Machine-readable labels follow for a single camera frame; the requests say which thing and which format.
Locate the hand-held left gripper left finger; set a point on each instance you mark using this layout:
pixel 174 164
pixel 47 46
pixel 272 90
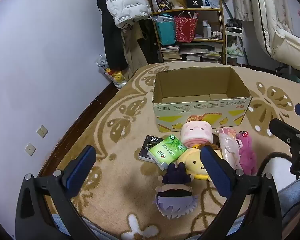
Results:
pixel 80 170

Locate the magenta bear plush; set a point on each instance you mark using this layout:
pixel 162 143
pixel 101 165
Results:
pixel 247 152

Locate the white puffer jacket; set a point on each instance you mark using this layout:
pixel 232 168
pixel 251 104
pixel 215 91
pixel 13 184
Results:
pixel 125 2

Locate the red gift bag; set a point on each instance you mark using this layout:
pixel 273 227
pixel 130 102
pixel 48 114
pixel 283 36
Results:
pixel 185 30

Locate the printed cardboard box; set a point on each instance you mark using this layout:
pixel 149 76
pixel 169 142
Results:
pixel 202 115

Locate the person's right jeans leg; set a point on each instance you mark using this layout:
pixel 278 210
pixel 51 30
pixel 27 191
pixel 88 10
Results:
pixel 292 195

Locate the black box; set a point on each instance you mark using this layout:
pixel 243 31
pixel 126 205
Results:
pixel 194 1

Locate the green tissue pack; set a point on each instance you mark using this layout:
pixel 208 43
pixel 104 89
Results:
pixel 167 151

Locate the yellow dog plush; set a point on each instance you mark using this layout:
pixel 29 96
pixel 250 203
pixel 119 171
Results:
pixel 190 161

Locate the white wall socket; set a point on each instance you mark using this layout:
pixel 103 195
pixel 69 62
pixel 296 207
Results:
pixel 30 149
pixel 42 131

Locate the teal bag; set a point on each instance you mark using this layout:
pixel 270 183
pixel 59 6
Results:
pixel 165 32

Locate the green white cloth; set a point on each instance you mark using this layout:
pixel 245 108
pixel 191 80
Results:
pixel 232 48

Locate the stack of books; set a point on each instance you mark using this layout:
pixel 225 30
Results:
pixel 170 53

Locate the dark green bundle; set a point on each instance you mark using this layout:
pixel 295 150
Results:
pixel 295 78

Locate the pink cylinder plush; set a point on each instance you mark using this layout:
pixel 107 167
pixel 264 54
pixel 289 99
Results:
pixel 195 132

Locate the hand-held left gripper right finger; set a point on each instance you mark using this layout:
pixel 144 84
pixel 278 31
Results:
pixel 215 172

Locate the tan hanging cloth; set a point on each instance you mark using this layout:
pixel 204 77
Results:
pixel 130 52

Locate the cream duvet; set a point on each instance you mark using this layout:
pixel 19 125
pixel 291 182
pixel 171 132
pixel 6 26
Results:
pixel 277 30

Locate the person's jeans leg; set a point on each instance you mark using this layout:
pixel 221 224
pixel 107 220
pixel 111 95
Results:
pixel 292 195
pixel 61 227

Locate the row of cosmetic bottles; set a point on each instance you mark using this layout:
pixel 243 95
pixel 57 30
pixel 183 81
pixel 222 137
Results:
pixel 208 30

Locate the beige flower-pattern blanket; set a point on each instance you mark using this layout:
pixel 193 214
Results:
pixel 115 180

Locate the white hanging garment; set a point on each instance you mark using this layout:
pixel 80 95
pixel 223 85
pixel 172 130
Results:
pixel 240 0

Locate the purple-haired plush doll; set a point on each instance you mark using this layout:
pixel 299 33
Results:
pixel 175 202

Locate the black tissue pack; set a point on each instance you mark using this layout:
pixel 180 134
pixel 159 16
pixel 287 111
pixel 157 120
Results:
pixel 146 150

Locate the plastic bag with yellow item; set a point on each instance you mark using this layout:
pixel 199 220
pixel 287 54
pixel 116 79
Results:
pixel 115 76

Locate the white trolley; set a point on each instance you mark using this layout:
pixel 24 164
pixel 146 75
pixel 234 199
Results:
pixel 233 30

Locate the black hanging coat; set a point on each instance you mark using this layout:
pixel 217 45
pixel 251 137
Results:
pixel 112 45

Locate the wooden shelf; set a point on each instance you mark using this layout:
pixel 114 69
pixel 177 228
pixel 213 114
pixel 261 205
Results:
pixel 190 9

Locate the brown white furry cloth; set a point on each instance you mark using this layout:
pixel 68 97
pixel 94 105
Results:
pixel 275 165

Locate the person's left jeans leg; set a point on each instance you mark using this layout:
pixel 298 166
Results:
pixel 61 227

